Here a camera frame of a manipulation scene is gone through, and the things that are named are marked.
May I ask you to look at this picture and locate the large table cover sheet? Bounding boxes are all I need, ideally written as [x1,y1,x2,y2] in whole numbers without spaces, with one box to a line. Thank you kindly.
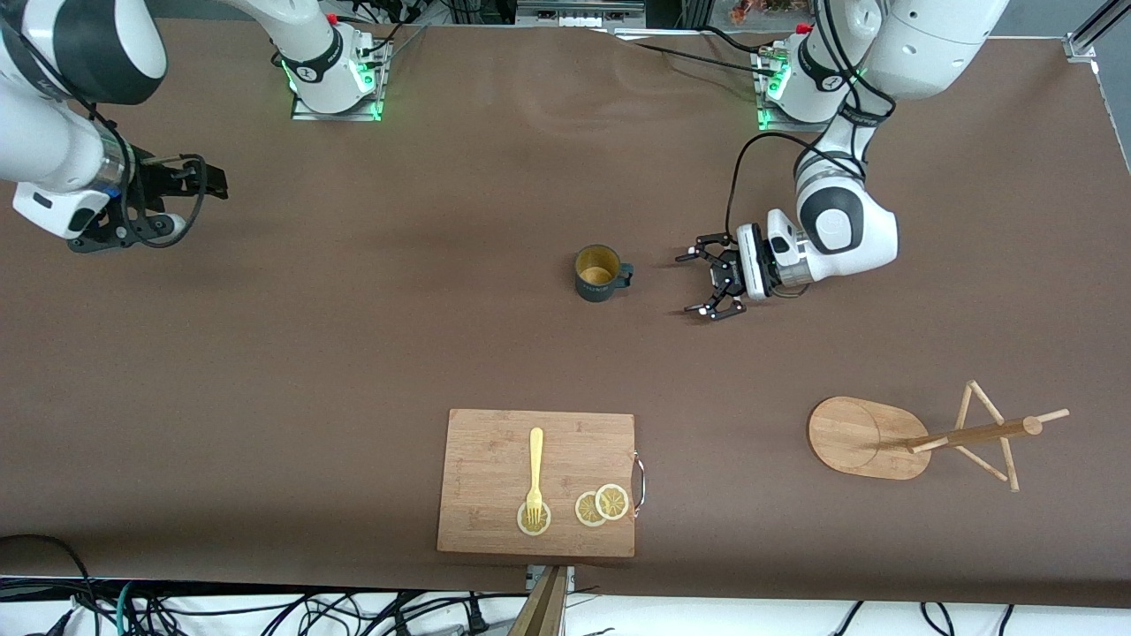
[0,16,1131,610]

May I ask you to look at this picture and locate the wooden cup rack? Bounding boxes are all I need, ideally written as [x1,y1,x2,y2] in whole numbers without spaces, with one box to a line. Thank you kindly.
[807,380,1071,494]

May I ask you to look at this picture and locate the teal mug yellow inside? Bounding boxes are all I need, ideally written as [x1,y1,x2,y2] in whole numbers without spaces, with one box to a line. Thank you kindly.
[574,244,635,304]

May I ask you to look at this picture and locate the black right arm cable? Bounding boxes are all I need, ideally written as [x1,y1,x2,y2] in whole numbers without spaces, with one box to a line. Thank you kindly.
[131,154,209,249]

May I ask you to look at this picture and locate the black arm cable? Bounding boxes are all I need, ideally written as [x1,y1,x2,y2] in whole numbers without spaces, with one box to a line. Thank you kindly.
[131,154,209,249]
[725,0,895,244]

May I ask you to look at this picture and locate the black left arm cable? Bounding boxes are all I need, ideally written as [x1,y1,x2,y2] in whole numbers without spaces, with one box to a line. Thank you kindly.
[725,0,895,244]

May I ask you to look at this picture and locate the black table cable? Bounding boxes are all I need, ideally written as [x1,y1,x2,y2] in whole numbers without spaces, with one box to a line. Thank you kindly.
[632,40,778,79]
[702,25,770,56]

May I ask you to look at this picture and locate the black looped floor cable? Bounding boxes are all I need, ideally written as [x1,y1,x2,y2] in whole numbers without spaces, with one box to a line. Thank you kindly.
[0,534,94,636]

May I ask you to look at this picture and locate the white power strip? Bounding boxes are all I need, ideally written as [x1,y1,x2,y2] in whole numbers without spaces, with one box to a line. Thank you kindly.
[517,0,646,27]

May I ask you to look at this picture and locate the wooden beam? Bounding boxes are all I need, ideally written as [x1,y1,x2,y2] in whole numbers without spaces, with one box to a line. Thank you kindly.
[508,565,568,636]

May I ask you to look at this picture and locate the aluminium frame post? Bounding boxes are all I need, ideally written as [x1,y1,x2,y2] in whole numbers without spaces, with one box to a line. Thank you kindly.
[1065,0,1131,59]

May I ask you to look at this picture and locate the bamboo cutting board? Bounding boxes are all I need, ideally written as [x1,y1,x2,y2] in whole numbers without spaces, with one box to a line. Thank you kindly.
[436,408,647,559]

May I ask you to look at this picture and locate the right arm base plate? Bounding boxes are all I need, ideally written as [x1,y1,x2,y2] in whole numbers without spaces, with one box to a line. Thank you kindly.
[290,40,383,122]

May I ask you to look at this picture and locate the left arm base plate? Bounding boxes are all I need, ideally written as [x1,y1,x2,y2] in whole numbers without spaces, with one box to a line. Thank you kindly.
[755,49,851,133]

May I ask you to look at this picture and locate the yellow plastic fork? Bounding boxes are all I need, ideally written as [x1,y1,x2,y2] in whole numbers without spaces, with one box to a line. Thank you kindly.
[525,428,545,527]

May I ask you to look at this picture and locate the orange red decoration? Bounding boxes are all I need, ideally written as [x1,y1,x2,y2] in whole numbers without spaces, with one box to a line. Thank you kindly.
[729,0,814,24]

